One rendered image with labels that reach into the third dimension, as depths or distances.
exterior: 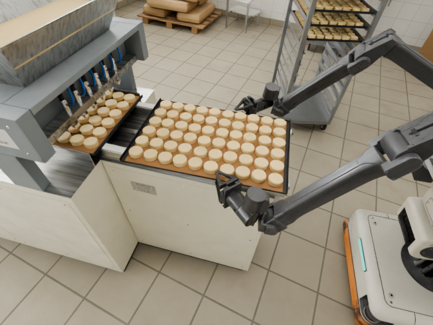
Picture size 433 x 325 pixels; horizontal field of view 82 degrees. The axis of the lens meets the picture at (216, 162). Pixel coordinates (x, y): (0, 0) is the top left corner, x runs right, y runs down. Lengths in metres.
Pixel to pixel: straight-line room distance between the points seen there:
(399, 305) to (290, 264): 0.56
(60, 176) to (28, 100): 0.35
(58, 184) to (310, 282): 1.44
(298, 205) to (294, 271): 1.06
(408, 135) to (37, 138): 0.92
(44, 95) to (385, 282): 1.64
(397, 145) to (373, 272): 1.05
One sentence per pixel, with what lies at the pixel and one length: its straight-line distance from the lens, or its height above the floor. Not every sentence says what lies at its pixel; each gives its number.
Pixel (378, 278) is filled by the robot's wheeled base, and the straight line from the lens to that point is 1.62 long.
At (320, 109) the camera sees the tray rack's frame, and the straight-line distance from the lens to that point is 2.70.
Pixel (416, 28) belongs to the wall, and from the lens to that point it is 4.93.
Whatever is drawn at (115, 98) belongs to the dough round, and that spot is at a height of 0.92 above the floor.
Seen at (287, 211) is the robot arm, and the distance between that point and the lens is 0.74.
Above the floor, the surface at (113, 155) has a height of 0.87.
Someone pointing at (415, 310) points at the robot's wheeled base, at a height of 0.28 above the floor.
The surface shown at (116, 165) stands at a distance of 1.07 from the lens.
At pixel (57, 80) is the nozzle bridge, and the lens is 0.91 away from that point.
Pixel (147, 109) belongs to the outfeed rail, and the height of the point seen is 0.89.
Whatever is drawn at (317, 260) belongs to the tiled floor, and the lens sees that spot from 1.84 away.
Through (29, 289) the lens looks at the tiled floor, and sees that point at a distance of 1.93.
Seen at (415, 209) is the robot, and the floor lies 0.67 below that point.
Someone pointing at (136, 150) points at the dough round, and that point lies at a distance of 0.96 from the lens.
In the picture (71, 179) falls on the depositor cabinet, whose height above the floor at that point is 0.84.
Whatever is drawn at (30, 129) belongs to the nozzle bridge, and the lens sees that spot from 0.83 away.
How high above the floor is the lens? 1.58
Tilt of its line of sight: 48 degrees down
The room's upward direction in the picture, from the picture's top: 3 degrees clockwise
